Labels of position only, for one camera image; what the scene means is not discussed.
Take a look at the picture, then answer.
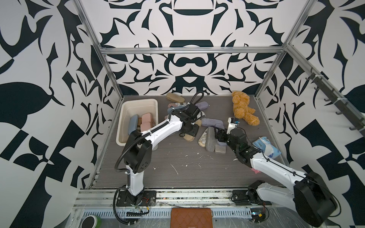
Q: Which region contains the purple case horizontal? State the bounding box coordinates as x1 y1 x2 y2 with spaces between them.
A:
202 118 224 129

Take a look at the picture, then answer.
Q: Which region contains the tan fabric case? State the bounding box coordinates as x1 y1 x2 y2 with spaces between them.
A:
166 93 185 103
183 120 202 142

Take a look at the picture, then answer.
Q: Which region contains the grey fabric case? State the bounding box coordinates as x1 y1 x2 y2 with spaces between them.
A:
205 126 216 152

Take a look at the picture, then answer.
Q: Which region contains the map print glasses case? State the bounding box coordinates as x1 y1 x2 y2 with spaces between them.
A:
198 128 208 148

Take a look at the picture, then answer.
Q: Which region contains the pink hard case front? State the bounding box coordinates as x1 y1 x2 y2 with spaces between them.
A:
141 113 153 124

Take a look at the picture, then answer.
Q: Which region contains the pink hard case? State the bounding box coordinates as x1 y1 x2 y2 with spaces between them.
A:
140 122 153 132
141 113 153 124

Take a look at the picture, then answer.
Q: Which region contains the plaid fabric glasses case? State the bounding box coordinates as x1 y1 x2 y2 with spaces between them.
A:
137 118 142 127

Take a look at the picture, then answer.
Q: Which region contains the blue fabric case front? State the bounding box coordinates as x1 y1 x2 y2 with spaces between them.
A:
127 115 139 135

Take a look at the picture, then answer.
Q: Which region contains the cream plastic storage box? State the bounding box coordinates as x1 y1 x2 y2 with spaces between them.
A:
116 99 159 147

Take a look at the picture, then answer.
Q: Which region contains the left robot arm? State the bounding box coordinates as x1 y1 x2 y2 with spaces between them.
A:
115 104 204 197

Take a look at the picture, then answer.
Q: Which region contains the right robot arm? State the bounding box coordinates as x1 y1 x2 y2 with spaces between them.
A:
214 128 339 228

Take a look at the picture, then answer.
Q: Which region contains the light blue case at back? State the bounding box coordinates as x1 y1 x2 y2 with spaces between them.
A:
167 107 180 115

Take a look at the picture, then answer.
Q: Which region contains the newspaper print case at back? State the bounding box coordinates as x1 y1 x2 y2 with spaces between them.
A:
168 102 189 108

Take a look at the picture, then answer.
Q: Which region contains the blue tissue pack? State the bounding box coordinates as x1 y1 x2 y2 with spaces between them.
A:
253 136 281 159

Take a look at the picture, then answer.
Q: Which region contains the pink alarm clock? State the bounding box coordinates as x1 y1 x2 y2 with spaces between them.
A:
251 168 260 174

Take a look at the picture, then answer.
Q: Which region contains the tan teddy bear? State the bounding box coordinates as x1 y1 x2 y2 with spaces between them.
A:
232 91 260 126

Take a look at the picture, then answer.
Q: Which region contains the brown quilted wallet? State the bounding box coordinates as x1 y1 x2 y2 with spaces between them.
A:
170 208 213 228

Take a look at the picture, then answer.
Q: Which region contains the green tape roll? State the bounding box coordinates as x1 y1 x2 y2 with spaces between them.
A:
81 215 102 228

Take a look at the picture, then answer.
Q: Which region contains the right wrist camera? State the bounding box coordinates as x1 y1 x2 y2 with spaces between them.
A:
227 117 240 135

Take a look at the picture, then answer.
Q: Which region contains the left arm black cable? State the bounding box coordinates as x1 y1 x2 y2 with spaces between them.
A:
113 91 205 173

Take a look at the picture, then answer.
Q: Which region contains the grey wall hook rail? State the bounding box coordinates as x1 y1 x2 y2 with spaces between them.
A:
305 67 365 131

